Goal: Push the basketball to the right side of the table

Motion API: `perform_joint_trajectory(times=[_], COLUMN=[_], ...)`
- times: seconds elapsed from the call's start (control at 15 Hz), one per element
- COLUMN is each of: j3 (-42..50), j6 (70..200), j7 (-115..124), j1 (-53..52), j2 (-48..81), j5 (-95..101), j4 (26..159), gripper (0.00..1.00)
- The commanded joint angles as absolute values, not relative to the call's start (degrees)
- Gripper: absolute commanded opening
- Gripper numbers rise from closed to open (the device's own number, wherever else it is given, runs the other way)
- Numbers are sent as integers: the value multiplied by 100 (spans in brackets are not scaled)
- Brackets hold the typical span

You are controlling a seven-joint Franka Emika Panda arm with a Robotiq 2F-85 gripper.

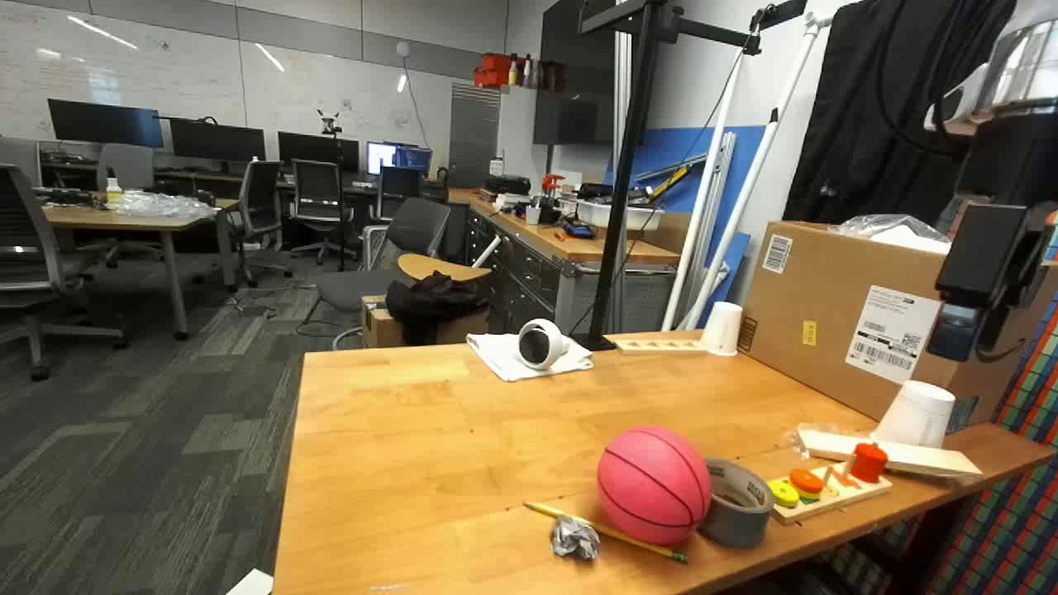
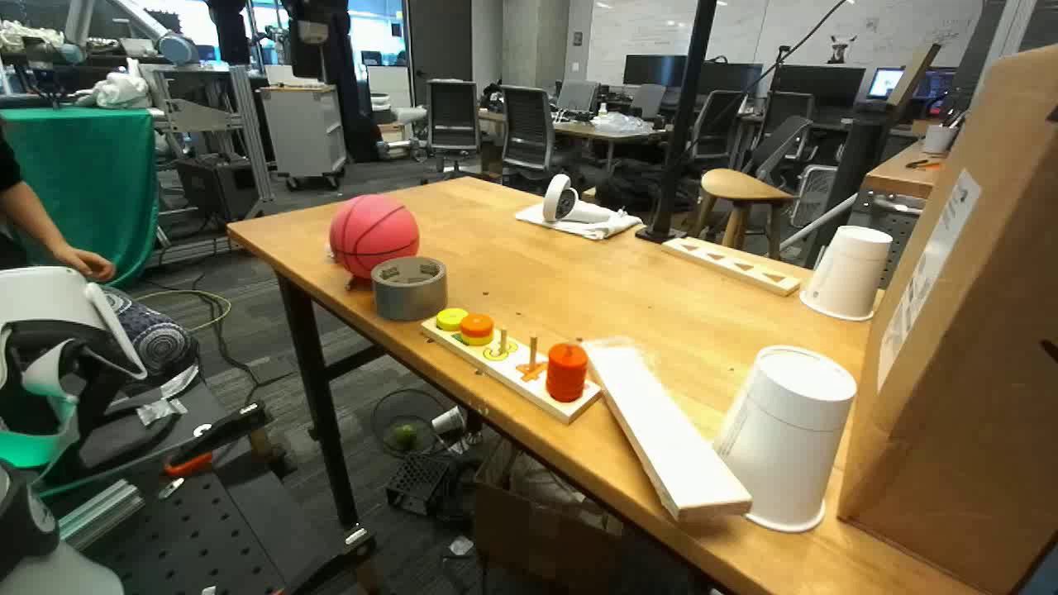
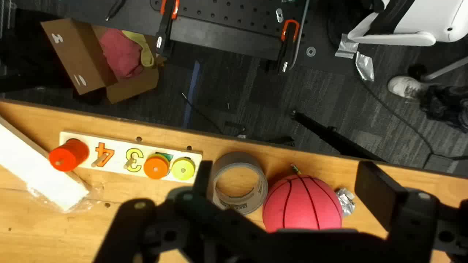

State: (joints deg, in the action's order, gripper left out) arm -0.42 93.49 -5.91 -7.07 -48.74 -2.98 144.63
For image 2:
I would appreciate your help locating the person's hand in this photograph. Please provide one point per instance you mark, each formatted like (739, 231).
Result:
(86, 267)

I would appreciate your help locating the pink basketball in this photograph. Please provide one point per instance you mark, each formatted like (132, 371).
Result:
(373, 236)

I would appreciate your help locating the person's bare forearm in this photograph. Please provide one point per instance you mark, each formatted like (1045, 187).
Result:
(27, 216)

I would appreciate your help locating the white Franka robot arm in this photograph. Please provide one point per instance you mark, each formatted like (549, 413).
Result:
(54, 299)

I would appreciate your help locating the green cloth cover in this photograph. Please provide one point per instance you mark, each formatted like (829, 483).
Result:
(99, 178)

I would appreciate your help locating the grey patterned cushion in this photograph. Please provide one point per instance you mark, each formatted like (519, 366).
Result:
(161, 334)

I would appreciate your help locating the person's black shirt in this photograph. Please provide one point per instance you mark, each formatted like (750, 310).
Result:
(8, 166)

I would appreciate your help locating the white plastic bags pile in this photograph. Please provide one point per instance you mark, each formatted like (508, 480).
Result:
(121, 89)

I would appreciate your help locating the grey metal shelf rack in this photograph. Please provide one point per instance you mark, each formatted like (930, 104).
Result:
(209, 118)

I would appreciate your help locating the aluminium extrusion bar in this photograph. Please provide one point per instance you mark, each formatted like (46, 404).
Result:
(99, 515)

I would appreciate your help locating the white rolling cabinet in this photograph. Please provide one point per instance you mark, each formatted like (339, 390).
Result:
(303, 135)

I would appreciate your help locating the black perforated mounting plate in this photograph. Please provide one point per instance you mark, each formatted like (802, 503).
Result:
(219, 529)

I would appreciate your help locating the small green ball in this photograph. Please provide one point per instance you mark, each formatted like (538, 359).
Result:
(403, 439)

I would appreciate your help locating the black mesh office chair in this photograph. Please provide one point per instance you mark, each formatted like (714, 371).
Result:
(527, 126)
(451, 111)
(720, 121)

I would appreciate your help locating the white peg stacking board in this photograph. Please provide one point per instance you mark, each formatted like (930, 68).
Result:
(500, 366)

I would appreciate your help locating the white tape roll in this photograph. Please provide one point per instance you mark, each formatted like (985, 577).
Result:
(549, 199)

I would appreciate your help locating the red-orange stacking cylinder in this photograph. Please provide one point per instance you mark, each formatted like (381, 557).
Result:
(566, 375)

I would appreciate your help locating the wooden office desk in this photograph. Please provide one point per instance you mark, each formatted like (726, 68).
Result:
(574, 130)

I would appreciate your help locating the brown cardboard box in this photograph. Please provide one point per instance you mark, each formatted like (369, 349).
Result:
(541, 539)

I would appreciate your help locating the clear plastic bag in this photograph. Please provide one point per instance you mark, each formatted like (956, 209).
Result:
(624, 121)

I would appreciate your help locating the black computer monitor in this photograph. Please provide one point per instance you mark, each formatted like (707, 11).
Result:
(817, 83)
(729, 74)
(656, 68)

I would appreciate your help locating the black vertical pole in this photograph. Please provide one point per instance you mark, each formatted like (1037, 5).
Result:
(681, 111)

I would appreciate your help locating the white shape puzzle board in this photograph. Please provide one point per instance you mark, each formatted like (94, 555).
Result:
(729, 267)

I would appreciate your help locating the round wooden stool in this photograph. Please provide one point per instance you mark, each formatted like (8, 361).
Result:
(740, 187)

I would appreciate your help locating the large white paper cup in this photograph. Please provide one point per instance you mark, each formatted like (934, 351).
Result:
(789, 442)

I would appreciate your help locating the grey mesh chair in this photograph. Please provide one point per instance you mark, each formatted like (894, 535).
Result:
(814, 190)

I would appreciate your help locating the small white paper cup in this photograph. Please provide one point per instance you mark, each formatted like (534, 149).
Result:
(847, 275)

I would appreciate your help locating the small black tripod stand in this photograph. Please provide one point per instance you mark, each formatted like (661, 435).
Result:
(842, 49)

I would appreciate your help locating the blue lit screen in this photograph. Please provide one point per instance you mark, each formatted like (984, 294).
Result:
(884, 83)

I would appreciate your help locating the wooden side counter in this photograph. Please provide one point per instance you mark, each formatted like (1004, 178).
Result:
(904, 173)

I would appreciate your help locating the white cup on counter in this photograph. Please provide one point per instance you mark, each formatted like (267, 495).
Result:
(937, 138)

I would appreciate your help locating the large cardboard box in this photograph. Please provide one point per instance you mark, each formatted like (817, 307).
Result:
(970, 386)

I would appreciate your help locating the black table frame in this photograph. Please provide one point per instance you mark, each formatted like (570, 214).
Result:
(318, 408)

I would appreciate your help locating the grey duct tape roll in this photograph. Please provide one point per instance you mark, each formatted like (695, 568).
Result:
(408, 307)

